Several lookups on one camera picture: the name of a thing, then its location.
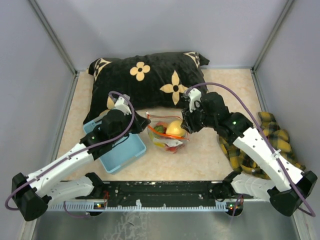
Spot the yellow star fruit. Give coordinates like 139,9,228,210
153,141,167,148

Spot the yellow black plaid cloth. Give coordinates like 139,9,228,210
218,111,306,180

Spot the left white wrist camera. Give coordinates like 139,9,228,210
114,96,132,115

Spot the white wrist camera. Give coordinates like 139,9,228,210
114,96,132,115
184,88,202,113

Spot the black flower pattern pillow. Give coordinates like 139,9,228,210
83,51,210,124

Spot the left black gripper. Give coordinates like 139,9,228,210
111,107,151,144

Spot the small green artichoke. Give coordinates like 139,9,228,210
154,124,167,134

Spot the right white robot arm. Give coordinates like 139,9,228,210
181,88,318,217

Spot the light blue plastic basket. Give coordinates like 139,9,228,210
80,117,147,174

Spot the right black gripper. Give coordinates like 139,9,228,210
180,101,217,134

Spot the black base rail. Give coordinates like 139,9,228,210
49,181,244,216

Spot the clear zip top bag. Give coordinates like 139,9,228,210
146,112,190,151

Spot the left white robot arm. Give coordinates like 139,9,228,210
9,109,151,222

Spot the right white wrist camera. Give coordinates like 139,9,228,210
184,88,202,113

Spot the red strawberry bunch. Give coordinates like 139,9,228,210
165,144,184,153

